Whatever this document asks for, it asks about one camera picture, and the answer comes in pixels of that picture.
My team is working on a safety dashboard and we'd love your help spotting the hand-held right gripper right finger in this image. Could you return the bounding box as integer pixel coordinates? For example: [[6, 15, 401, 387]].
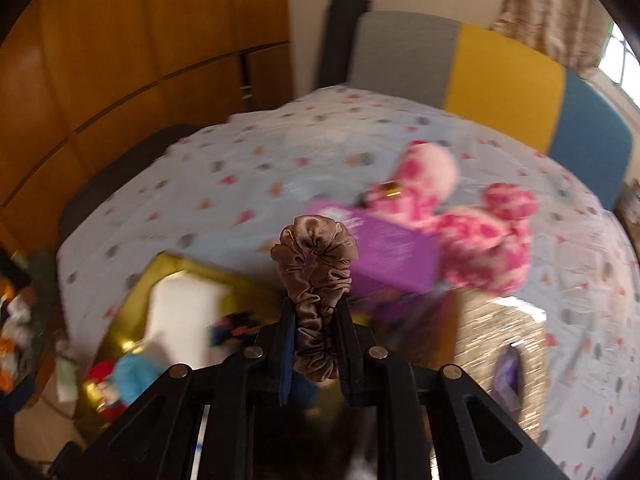
[[332, 300, 568, 480]]

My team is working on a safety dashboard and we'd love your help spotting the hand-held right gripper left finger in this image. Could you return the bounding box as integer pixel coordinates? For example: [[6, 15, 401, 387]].
[[82, 297, 296, 480]]

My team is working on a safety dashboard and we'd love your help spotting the brown satin scrunchie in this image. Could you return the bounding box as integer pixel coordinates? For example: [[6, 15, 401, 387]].
[[270, 214, 360, 385]]

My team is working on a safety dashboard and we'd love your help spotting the blue plush towel toy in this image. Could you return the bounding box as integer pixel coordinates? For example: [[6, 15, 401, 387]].
[[112, 347, 171, 406]]

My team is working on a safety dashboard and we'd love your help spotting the purple cardboard box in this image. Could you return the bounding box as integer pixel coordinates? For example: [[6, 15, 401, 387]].
[[305, 197, 441, 296]]

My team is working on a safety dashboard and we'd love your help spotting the ornate metallic tissue box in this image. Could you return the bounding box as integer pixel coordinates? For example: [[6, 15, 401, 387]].
[[452, 290, 551, 441]]

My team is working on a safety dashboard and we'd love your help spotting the pink spotted plush toy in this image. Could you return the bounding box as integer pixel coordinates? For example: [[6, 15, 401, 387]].
[[367, 141, 538, 296]]

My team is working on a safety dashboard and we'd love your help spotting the pile of assorted clutter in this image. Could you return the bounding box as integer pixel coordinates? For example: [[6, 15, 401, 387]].
[[0, 250, 61, 411]]

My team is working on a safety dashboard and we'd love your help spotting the grey yellow blue sofa backrest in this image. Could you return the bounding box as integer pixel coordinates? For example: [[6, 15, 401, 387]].
[[347, 10, 636, 211]]

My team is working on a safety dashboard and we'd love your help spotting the black armrest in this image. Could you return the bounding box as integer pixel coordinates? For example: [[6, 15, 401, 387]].
[[317, 0, 371, 93]]

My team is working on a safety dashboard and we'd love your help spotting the wooden wardrobe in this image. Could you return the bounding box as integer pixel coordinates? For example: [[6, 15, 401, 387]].
[[0, 0, 291, 261]]

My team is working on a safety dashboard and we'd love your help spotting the window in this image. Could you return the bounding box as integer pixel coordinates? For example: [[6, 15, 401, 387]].
[[597, 22, 640, 101]]

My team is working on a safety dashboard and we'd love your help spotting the beige starfish print curtain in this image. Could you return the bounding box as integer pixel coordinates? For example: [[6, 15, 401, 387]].
[[492, 0, 621, 78]]

